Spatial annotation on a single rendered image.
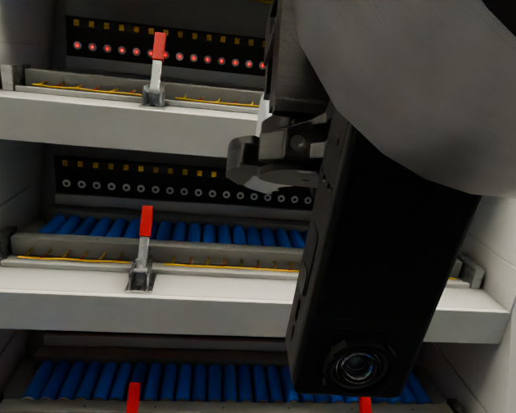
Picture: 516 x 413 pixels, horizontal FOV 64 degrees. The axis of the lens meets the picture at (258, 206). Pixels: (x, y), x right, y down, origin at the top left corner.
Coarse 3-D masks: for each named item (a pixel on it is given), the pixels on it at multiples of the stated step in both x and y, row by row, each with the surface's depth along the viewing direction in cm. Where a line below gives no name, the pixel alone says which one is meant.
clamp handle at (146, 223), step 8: (144, 208) 46; (152, 208) 46; (144, 216) 46; (152, 216) 46; (144, 224) 45; (144, 232) 45; (144, 240) 45; (144, 248) 45; (144, 256) 45; (144, 264) 44
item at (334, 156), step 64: (320, 192) 14; (384, 192) 12; (448, 192) 12; (320, 256) 13; (384, 256) 13; (448, 256) 13; (320, 320) 14; (384, 320) 14; (320, 384) 15; (384, 384) 15
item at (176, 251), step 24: (24, 240) 47; (48, 240) 48; (72, 240) 48; (96, 240) 49; (120, 240) 49; (168, 240) 51; (168, 264) 48; (216, 264) 51; (240, 264) 51; (264, 264) 51; (288, 264) 52; (456, 264) 54
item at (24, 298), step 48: (0, 240) 46; (0, 288) 42; (48, 288) 42; (96, 288) 43; (192, 288) 45; (240, 288) 46; (288, 288) 47; (480, 288) 52; (432, 336) 48; (480, 336) 48
